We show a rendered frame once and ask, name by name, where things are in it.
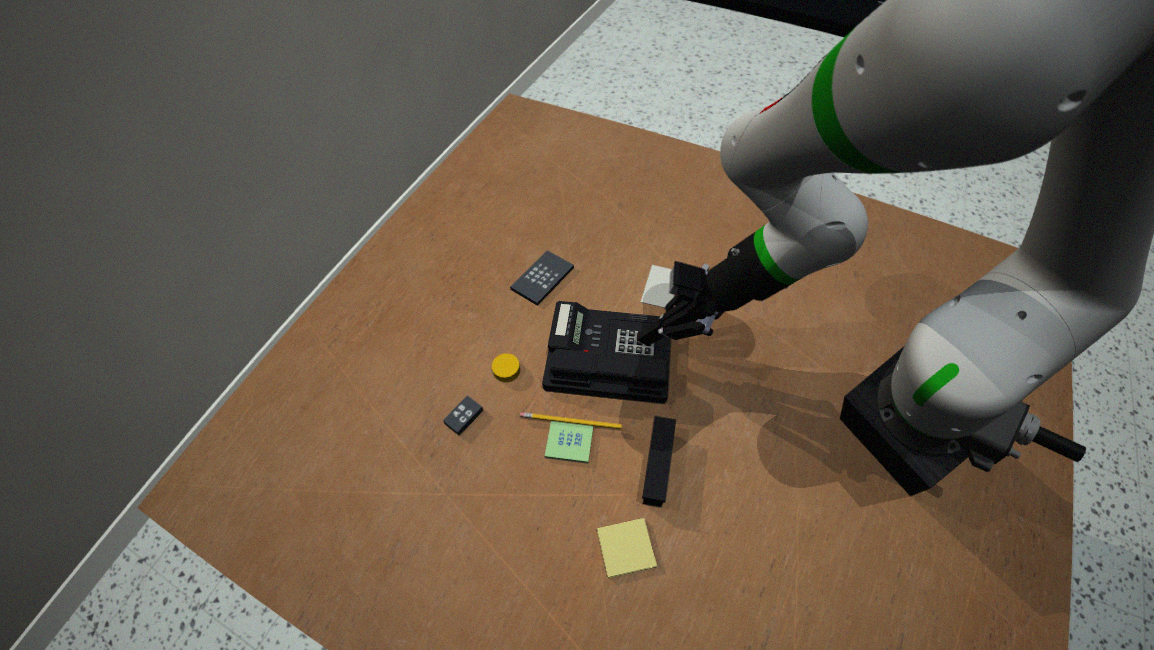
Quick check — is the yellow pencil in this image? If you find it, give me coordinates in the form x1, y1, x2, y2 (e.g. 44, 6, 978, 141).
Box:
520, 412, 622, 429

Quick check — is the pale yellow sticky note pad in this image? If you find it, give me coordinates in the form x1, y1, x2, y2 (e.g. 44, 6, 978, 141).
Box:
597, 518, 657, 578

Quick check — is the black telephone handset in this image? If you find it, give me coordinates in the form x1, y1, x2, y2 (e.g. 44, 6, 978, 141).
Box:
550, 349, 669, 389

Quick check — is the yellow flat cylinder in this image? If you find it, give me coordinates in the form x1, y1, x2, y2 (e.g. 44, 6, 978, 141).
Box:
492, 353, 520, 382

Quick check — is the black desk phone body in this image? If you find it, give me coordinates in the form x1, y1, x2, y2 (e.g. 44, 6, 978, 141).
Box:
542, 301, 670, 404

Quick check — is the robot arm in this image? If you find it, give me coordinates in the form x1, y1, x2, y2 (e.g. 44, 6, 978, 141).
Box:
720, 0, 1154, 472

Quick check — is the white sheet of paper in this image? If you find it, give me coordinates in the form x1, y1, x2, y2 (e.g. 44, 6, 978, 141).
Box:
640, 266, 674, 308

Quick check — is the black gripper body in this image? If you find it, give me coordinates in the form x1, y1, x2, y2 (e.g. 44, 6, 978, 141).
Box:
694, 257, 754, 320

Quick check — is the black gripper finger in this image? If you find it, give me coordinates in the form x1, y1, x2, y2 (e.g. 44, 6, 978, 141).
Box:
637, 296, 689, 336
637, 296, 718, 346

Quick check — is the grey pocket calculator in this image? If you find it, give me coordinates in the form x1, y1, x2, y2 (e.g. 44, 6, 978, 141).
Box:
510, 251, 574, 306

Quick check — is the light green sticky note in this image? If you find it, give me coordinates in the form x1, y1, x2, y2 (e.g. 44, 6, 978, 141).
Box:
545, 421, 594, 463

